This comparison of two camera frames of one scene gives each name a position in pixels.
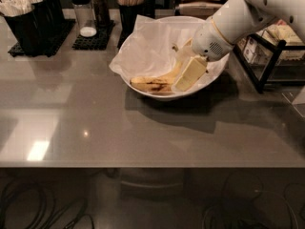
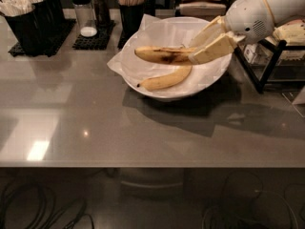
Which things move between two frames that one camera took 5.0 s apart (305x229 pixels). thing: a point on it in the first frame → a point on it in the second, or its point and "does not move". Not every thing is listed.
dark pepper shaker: x=99 y=1 does not move
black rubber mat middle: x=100 y=41 does not move
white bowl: x=158 y=62 does not move
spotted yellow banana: x=162 y=84 → x=179 y=55
